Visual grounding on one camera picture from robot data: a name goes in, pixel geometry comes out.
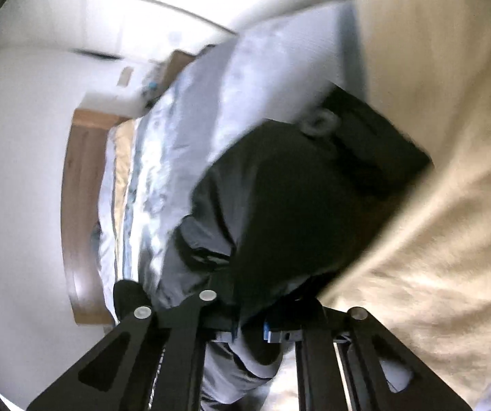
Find black jacket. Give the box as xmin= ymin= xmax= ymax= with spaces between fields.
xmin=153 ymin=83 xmax=435 ymax=411

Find striped blue and beige duvet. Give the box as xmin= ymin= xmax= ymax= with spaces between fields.
xmin=98 ymin=0 xmax=491 ymax=411

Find small toiletry items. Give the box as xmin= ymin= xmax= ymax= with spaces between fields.
xmin=140 ymin=62 xmax=165 ymax=108

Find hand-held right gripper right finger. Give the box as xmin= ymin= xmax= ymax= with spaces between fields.
xmin=263 ymin=295 xmax=474 ymax=411

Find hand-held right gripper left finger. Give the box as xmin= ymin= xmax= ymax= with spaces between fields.
xmin=26 ymin=280 xmax=233 ymax=411

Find wooden nightstand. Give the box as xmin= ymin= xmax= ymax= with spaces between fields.
xmin=160 ymin=49 xmax=199 ymax=95

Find light blue pillow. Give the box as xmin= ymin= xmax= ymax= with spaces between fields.
xmin=97 ymin=130 xmax=120 ymax=309

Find wooden bed headboard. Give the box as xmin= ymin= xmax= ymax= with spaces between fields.
xmin=61 ymin=109 xmax=139 ymax=326

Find white wardrobe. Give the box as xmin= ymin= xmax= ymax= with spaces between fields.
xmin=14 ymin=0 xmax=238 ymax=95

